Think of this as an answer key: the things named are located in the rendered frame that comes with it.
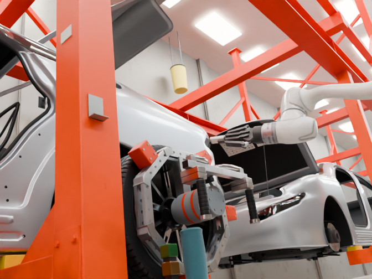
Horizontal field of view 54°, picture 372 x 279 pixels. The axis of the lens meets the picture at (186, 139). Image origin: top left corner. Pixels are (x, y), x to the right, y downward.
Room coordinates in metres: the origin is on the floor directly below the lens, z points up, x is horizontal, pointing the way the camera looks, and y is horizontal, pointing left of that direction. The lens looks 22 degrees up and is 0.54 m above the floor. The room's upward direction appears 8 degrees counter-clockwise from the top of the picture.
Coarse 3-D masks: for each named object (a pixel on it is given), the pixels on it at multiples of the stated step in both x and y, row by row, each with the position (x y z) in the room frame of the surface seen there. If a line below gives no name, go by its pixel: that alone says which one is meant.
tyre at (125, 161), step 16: (128, 160) 1.46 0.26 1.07; (128, 176) 1.43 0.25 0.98; (128, 192) 1.43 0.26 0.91; (128, 208) 1.42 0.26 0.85; (128, 224) 1.42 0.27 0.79; (128, 240) 1.42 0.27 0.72; (128, 256) 1.44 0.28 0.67; (144, 256) 1.47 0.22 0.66; (128, 272) 1.52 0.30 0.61; (144, 272) 1.48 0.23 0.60; (160, 272) 1.53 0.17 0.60
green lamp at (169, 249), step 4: (164, 244) 1.12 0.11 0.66; (168, 244) 1.11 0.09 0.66; (172, 244) 1.12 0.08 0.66; (176, 244) 1.13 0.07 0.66; (160, 248) 1.13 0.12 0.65; (164, 248) 1.11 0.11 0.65; (168, 248) 1.11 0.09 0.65; (172, 248) 1.11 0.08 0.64; (176, 248) 1.13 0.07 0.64; (164, 252) 1.12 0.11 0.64; (168, 252) 1.11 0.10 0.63; (172, 252) 1.11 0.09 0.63; (176, 252) 1.13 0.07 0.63; (164, 256) 1.12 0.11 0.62; (168, 256) 1.11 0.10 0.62; (172, 256) 1.11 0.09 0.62; (176, 256) 1.13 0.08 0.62
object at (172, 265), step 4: (164, 264) 1.12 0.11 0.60; (168, 264) 1.11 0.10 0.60; (172, 264) 1.11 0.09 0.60; (176, 264) 1.12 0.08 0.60; (164, 268) 1.12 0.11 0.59; (168, 268) 1.11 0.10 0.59; (172, 268) 1.11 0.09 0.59; (176, 268) 1.12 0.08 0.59; (164, 272) 1.12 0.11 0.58; (168, 272) 1.11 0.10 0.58; (172, 272) 1.11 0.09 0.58; (176, 272) 1.12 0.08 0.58; (164, 276) 1.13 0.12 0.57
